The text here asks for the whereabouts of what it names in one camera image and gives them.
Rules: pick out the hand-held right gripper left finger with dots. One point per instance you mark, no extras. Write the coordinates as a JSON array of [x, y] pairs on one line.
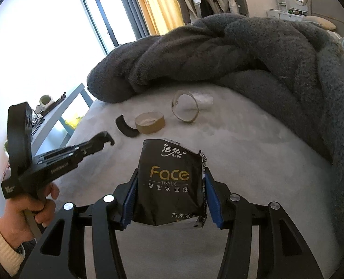
[[129, 206]]

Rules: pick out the brown tape roll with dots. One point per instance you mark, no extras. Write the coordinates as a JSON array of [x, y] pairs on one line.
[[151, 128]]

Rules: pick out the white vanity table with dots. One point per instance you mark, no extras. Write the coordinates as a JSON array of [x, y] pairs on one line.
[[279, 15]]

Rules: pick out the white tissue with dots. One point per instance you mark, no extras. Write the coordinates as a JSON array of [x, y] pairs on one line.
[[205, 100]]

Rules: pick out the grey fleece duvet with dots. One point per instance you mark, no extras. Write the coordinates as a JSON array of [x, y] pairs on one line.
[[247, 58]]

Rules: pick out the grey curtain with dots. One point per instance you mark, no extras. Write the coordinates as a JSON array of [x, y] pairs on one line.
[[134, 20]]

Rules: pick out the light blue table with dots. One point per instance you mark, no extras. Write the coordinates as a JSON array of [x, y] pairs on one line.
[[70, 101]]

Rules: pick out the grey headboard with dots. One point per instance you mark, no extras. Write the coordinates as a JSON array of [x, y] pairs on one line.
[[329, 5]]

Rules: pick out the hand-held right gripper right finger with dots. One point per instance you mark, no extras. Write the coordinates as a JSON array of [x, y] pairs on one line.
[[214, 203]]

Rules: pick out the person's left hand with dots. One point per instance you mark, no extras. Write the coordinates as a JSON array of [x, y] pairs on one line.
[[17, 218]]

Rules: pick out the yellow plastic bag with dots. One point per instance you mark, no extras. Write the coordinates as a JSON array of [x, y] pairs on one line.
[[73, 122]]

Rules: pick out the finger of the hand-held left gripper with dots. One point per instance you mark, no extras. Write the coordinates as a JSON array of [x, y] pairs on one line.
[[93, 145]]

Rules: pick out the person's left forearm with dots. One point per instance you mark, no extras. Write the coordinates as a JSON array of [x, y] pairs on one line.
[[0, 244]]

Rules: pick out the beige pillow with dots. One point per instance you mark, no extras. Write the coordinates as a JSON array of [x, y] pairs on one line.
[[320, 23]]

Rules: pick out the dark wooden sticks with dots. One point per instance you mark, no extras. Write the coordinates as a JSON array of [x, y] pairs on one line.
[[58, 98]]

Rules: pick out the yellow curtain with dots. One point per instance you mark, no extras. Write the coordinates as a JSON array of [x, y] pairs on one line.
[[163, 0]]

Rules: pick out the black tissue packet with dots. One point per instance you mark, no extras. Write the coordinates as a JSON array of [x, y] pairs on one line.
[[166, 174]]

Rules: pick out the black curved plastic piece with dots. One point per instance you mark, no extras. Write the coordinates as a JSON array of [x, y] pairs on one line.
[[125, 129]]

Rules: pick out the grey bed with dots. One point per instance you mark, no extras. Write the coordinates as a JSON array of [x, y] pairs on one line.
[[247, 139]]

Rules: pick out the black framed glass door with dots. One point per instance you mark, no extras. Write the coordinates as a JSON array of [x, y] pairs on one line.
[[100, 26]]

